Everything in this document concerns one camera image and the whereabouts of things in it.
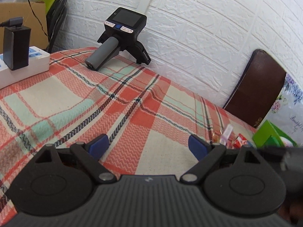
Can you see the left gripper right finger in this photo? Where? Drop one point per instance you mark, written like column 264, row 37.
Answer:
column 207, row 155

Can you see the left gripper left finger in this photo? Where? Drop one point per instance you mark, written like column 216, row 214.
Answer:
column 89, row 154

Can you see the red playing card box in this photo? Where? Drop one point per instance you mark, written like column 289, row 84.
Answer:
column 241, row 141

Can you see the green cardboard box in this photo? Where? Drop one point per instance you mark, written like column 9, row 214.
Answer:
column 270, row 134

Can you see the plaid bed sheet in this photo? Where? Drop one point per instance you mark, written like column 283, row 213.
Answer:
column 147, row 118

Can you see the white power strip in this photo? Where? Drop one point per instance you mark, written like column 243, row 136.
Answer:
column 39, row 61

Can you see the spare black handheld gripper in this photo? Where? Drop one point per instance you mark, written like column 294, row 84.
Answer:
column 121, row 33

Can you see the black power adapter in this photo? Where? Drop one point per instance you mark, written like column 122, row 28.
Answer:
column 16, row 43

